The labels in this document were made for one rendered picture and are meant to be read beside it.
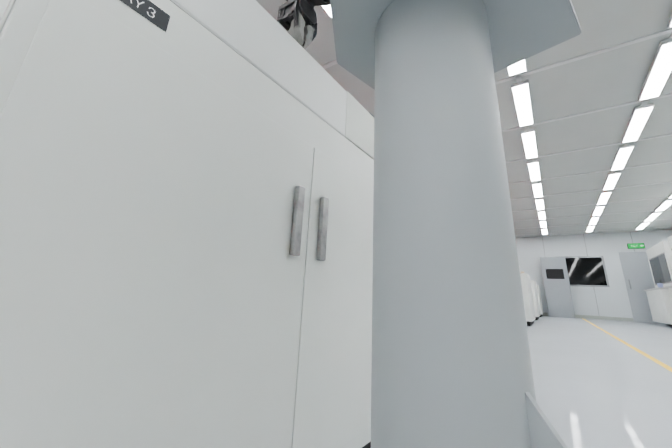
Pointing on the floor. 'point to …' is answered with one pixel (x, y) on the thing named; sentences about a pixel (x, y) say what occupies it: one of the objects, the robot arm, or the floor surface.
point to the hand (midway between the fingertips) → (302, 44)
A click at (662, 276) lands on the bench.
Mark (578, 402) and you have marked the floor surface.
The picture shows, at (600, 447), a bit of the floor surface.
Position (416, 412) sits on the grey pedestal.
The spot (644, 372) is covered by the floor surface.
